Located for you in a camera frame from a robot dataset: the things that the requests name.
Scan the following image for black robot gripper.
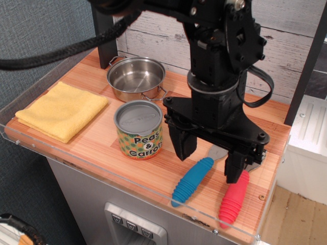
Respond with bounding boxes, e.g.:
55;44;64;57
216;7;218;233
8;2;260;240
163;91;270;184

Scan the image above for peas and carrots toy can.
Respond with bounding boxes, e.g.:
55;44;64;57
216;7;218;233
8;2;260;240
113;100;163;160

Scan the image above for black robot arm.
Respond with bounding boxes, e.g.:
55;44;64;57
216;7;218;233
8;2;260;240
92;1;273;183

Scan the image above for stainless steel pot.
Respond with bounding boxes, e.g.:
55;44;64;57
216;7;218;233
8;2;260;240
107;56;168;102

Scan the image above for white toy sink unit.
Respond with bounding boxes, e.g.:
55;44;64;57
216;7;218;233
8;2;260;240
276;95;326;204

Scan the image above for grey toy fridge cabinet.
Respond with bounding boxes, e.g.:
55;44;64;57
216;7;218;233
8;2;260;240
49;158;260;244

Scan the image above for yellow folded cloth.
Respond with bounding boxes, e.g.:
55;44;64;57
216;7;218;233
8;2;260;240
15;82;108;143

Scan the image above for blue handled toy fork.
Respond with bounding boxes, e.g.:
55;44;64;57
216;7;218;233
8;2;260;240
171;145;228;207

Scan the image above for red handled toy spoon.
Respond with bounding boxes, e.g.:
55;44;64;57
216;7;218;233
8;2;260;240
218;163;260;229

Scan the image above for black flat gripper cable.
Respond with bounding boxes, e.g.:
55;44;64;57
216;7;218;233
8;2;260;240
241;64;275;108

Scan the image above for black right frame post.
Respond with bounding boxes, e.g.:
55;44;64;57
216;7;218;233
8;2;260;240
284;1;326;126

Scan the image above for black frame post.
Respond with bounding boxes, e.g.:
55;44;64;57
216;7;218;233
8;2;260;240
284;1;326;126
90;0;118;70

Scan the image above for black left frame post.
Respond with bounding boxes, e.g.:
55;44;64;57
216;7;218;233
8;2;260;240
90;0;118;70

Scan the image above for black braided cable sleeve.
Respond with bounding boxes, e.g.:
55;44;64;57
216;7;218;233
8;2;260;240
0;10;142;71

